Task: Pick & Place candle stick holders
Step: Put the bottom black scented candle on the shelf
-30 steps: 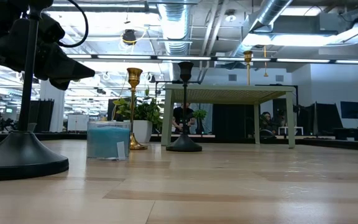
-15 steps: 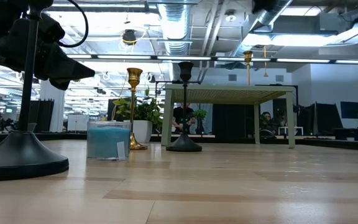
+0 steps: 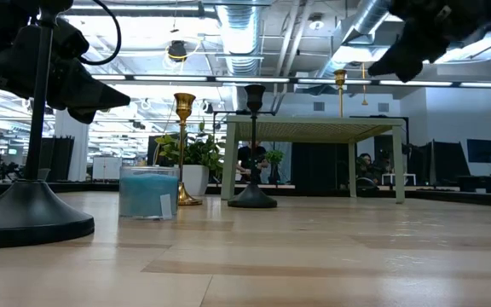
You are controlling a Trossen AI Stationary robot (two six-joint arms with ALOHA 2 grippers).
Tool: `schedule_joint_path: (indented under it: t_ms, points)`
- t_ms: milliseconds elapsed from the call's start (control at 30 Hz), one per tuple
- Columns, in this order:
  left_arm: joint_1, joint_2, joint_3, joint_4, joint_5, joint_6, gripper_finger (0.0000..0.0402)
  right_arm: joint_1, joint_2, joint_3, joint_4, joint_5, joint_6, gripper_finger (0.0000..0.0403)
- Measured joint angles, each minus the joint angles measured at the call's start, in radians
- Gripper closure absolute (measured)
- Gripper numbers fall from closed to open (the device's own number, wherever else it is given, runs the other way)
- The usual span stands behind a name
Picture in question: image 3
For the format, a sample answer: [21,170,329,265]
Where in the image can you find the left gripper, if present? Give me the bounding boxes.
[0,19,130,125]

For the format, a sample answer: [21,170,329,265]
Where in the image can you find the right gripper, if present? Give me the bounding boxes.
[367,0,481,84]

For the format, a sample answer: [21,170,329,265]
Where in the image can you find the gold candlestick holder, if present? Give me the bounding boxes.
[173,92,204,207]
[333,68,348,119]

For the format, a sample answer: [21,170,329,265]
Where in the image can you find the blue candle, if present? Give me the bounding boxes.
[118,165,181,221]

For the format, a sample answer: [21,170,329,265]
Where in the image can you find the black candlestick holder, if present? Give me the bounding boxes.
[0,0,96,250]
[227,84,279,210]

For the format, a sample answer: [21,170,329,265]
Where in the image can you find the hanging gold pendant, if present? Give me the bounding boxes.
[359,62,369,107]

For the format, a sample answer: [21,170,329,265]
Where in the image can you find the long LED light bar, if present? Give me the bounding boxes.
[87,72,491,89]

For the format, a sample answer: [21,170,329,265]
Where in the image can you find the white low cabinet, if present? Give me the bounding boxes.
[91,156,124,182]

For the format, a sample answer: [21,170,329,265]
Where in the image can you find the black lockers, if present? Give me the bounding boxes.
[23,136,75,183]

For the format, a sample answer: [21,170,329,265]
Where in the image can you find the white round ceiling sensor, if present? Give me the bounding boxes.
[308,12,326,31]

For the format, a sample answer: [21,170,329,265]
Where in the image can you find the black ceiling device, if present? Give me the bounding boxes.
[167,40,188,63]

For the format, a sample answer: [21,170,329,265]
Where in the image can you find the person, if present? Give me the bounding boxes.
[355,152,378,180]
[235,142,270,184]

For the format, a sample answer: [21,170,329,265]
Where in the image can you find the green perforated metal riser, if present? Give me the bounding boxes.
[220,114,407,205]

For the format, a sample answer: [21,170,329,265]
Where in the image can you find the green plant in white pot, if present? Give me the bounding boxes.
[154,120,225,198]

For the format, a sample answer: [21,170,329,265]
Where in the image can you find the black background cabinet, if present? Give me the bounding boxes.
[291,142,349,191]

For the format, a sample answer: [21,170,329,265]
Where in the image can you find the small background plant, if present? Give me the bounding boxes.
[266,148,285,185]

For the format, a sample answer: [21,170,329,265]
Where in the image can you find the silver air duct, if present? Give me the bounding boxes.
[316,0,400,78]
[215,0,264,78]

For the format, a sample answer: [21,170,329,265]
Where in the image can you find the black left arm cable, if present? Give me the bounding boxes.
[78,0,122,66]

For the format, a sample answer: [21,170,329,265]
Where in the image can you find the dark wall monitor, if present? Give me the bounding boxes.
[466,138,491,165]

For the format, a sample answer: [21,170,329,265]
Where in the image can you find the black aluminium table frame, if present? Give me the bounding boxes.
[0,181,491,210]

